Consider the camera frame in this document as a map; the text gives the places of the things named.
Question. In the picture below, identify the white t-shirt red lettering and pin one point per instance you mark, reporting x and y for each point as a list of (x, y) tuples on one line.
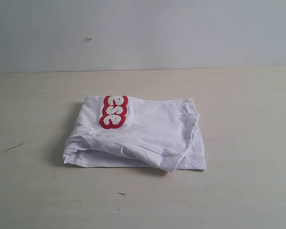
[(123, 131)]

